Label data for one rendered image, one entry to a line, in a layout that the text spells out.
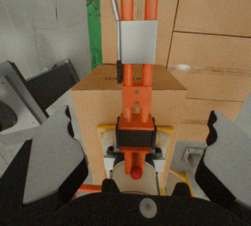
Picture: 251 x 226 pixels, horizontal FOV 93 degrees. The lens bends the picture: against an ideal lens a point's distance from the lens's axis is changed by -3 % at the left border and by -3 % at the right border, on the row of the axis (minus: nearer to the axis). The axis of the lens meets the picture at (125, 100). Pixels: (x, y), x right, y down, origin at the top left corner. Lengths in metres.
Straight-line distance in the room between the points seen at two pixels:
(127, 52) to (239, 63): 0.87
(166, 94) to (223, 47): 0.58
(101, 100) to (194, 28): 0.64
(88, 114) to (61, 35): 1.12
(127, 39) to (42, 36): 1.42
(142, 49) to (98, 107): 0.29
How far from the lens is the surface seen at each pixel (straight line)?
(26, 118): 0.95
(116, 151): 0.56
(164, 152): 0.57
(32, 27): 1.66
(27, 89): 0.85
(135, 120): 0.31
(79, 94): 0.46
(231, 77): 1.04
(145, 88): 0.26
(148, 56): 0.24
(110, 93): 0.43
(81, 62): 1.46
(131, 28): 0.24
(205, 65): 0.92
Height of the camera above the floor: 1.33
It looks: 62 degrees down
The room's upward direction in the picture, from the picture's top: 173 degrees counter-clockwise
